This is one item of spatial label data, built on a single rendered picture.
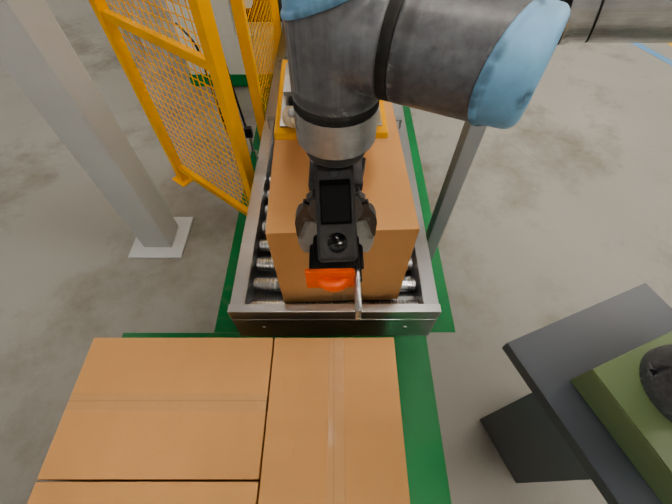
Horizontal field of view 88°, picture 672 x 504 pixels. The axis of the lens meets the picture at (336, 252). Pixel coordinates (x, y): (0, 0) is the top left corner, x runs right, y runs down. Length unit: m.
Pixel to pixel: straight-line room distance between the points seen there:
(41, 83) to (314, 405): 1.42
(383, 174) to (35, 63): 1.20
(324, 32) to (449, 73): 0.10
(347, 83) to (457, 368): 1.61
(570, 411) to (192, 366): 1.05
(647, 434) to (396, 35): 0.94
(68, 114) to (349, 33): 1.49
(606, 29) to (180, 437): 1.21
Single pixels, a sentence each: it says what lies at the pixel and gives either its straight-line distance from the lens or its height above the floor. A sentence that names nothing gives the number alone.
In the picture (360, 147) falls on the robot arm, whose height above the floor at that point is 1.42.
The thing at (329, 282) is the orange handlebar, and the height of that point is 1.21.
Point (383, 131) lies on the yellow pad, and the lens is 0.94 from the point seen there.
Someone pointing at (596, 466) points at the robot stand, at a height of 0.75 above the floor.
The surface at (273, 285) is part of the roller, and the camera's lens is 1.30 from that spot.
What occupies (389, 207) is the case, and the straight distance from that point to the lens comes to 0.97.
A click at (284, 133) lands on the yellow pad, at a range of 0.94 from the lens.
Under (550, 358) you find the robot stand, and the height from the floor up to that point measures 0.75.
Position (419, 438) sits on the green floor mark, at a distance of 1.71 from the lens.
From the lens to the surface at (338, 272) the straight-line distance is 0.51.
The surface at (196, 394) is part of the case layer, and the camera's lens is 1.22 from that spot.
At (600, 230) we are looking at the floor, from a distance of 2.64.
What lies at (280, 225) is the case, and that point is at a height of 0.95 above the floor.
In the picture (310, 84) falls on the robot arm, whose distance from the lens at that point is 0.34.
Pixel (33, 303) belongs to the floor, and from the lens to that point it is 2.43.
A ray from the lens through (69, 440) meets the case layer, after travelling 1.35.
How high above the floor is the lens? 1.66
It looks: 56 degrees down
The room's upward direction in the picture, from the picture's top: straight up
